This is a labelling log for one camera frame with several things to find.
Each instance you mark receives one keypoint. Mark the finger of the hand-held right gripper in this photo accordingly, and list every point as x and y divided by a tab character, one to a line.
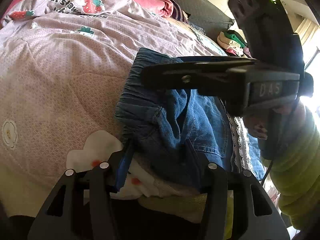
215	59
190	77

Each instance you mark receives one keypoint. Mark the pile of folded clothes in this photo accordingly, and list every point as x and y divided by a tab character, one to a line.
231	42

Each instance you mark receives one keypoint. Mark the purple striped pillow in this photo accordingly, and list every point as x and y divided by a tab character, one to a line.
178	12

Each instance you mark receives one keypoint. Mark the person's right hand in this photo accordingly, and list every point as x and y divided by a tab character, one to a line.
257	127

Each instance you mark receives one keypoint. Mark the pink strawberry print blanket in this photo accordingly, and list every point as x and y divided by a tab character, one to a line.
62	80

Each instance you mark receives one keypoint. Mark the light blue lace cloth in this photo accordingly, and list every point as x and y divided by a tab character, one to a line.
207	40

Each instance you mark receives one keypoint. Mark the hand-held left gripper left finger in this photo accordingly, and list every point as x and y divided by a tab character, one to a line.
122	172

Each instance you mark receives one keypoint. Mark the cream curtain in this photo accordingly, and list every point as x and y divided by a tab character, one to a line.
310	32

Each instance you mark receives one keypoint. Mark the grey headboard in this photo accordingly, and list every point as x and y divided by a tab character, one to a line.
200	7

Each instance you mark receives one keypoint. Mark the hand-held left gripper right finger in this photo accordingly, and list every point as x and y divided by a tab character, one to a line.
193	160

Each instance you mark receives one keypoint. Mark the blue denim pants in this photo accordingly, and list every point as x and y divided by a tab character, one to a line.
175	130

